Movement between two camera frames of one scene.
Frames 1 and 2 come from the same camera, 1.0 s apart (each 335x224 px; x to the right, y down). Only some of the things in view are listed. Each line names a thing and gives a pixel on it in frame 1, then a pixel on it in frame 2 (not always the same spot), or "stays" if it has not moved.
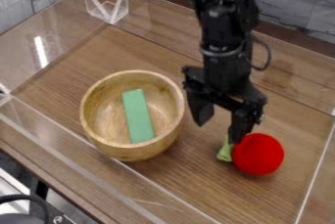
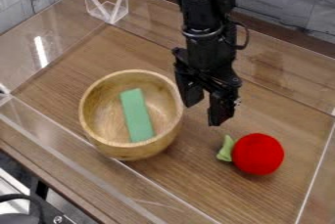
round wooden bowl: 131,113 stays
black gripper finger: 246,115 to 222,101
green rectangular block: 139,120 stays
